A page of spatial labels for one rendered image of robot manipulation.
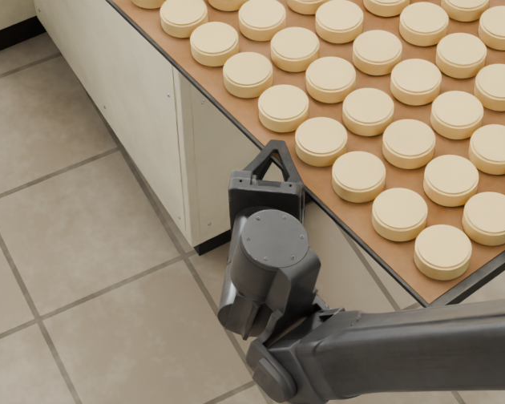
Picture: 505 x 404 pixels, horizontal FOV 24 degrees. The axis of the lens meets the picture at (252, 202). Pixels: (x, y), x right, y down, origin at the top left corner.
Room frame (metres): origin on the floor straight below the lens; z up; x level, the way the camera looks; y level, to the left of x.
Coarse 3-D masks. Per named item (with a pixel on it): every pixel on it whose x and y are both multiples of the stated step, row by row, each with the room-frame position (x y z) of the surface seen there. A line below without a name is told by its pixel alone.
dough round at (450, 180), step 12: (444, 156) 0.67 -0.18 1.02; (456, 156) 0.67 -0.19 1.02; (432, 168) 0.66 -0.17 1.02; (444, 168) 0.66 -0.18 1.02; (456, 168) 0.66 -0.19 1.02; (468, 168) 0.66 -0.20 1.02; (432, 180) 0.64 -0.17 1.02; (444, 180) 0.64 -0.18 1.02; (456, 180) 0.64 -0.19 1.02; (468, 180) 0.64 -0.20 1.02; (432, 192) 0.63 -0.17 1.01; (444, 192) 0.63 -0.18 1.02; (456, 192) 0.63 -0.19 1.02; (468, 192) 0.63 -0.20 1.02; (444, 204) 0.63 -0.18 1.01; (456, 204) 0.62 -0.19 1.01
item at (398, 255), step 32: (128, 0) 0.92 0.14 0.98; (352, 0) 0.91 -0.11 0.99; (416, 0) 0.91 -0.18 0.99; (160, 32) 0.87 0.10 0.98; (448, 32) 0.86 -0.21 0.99; (192, 64) 0.82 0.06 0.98; (352, 64) 0.81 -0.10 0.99; (224, 96) 0.77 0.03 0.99; (256, 128) 0.73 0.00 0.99; (384, 160) 0.68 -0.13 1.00; (320, 192) 0.65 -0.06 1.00; (416, 192) 0.64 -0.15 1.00; (480, 192) 0.64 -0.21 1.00; (352, 224) 0.61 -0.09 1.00; (448, 224) 0.61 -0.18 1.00; (384, 256) 0.57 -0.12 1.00; (480, 256) 0.57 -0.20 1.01; (416, 288) 0.54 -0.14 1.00; (448, 288) 0.54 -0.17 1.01
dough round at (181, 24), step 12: (168, 0) 0.90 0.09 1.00; (180, 0) 0.90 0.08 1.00; (192, 0) 0.90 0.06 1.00; (168, 12) 0.88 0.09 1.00; (180, 12) 0.88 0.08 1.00; (192, 12) 0.88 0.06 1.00; (204, 12) 0.88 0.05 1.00; (168, 24) 0.86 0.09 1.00; (180, 24) 0.86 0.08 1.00; (192, 24) 0.86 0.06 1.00; (180, 36) 0.86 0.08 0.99
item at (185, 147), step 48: (48, 0) 1.67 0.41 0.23; (96, 0) 1.44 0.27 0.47; (96, 48) 1.47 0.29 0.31; (144, 48) 1.28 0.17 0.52; (96, 96) 1.51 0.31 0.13; (144, 96) 1.30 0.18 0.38; (192, 96) 1.19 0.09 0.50; (144, 144) 1.32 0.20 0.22; (192, 144) 1.19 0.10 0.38; (240, 144) 1.23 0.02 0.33; (192, 192) 1.19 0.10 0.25; (192, 240) 1.18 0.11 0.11
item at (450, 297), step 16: (144, 32) 0.87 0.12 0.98; (160, 48) 0.85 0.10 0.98; (176, 64) 0.82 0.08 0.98; (192, 80) 0.80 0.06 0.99; (208, 96) 0.77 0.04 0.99; (224, 112) 0.75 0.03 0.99; (240, 128) 0.73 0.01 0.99; (256, 144) 0.71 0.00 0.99; (272, 160) 0.69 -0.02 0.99; (480, 272) 0.55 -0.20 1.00; (496, 272) 0.55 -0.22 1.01; (464, 288) 0.54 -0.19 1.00; (432, 304) 0.52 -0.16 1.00; (448, 304) 0.51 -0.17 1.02
